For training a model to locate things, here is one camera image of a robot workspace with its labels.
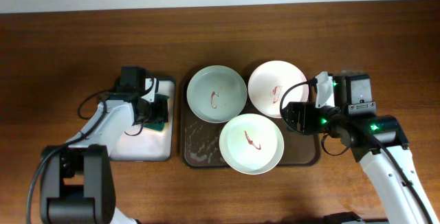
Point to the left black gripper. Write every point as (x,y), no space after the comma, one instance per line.
(161,111)

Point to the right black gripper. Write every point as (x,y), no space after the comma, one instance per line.
(307,108)

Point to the green yellow scrub sponge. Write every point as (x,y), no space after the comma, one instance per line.
(159,125)

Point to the cream white plate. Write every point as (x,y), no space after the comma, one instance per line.
(251,144)

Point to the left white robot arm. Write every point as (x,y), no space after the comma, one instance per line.
(76,178)

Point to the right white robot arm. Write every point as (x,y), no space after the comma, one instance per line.
(379,145)

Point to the soapy water tray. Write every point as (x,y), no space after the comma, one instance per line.
(149,145)

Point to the pink white plate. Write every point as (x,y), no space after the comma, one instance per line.
(268,84)

